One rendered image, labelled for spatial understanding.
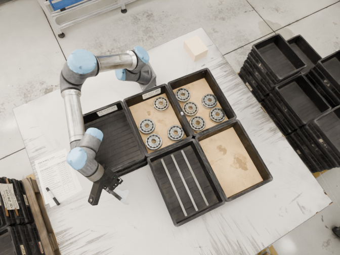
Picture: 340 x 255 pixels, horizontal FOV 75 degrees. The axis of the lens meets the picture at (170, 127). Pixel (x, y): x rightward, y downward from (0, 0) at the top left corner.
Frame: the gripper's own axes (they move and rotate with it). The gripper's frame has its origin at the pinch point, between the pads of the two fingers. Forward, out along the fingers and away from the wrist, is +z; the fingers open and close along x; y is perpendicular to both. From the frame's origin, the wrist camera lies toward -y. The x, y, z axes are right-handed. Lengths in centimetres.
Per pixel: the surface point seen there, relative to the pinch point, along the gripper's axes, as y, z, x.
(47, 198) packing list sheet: -26, 9, 55
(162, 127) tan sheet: 49, 10, 17
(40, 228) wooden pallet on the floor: -57, 54, 94
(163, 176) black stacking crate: 24.7, 21.4, 2.2
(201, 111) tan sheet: 73, 15, 4
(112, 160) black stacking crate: 13.8, 6.2, 28.8
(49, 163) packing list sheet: -11, 0, 67
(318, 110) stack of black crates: 160, 88, -42
